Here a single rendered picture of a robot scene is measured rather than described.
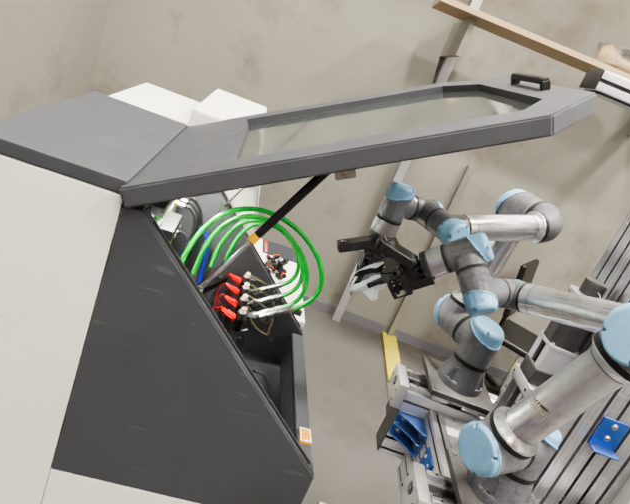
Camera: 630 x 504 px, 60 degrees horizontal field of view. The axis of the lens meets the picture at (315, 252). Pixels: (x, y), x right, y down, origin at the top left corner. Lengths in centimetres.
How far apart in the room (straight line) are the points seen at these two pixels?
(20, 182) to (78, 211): 11
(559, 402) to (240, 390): 65
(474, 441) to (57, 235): 95
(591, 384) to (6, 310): 114
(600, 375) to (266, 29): 341
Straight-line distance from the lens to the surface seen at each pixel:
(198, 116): 174
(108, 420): 133
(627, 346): 111
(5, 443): 145
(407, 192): 153
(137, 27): 433
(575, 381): 118
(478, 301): 132
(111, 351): 123
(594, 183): 451
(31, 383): 133
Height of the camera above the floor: 183
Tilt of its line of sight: 19 degrees down
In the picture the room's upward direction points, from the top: 22 degrees clockwise
